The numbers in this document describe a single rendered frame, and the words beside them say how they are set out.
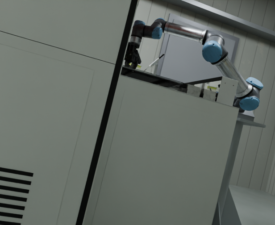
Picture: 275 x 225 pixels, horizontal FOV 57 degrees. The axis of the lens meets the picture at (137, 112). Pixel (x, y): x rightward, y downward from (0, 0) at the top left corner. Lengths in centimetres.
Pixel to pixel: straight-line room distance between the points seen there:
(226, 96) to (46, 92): 87
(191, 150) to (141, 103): 32
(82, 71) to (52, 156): 30
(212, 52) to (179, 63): 211
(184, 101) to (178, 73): 249
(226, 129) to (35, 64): 88
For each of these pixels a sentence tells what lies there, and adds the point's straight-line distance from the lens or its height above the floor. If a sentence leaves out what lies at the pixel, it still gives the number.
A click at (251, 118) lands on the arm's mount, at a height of 85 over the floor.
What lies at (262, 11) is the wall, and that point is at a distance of 463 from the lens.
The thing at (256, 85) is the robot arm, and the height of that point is 105.
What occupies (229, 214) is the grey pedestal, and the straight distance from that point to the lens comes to 215.
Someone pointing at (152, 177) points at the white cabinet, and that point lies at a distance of 118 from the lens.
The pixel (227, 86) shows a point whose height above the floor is 92.
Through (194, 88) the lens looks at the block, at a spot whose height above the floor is 89.
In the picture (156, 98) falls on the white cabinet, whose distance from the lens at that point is 114.
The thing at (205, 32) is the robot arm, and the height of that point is 128.
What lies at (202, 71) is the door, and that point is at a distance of 383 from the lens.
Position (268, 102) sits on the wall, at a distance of 452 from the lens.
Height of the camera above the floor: 66
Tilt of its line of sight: 1 degrees up
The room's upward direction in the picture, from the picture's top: 14 degrees clockwise
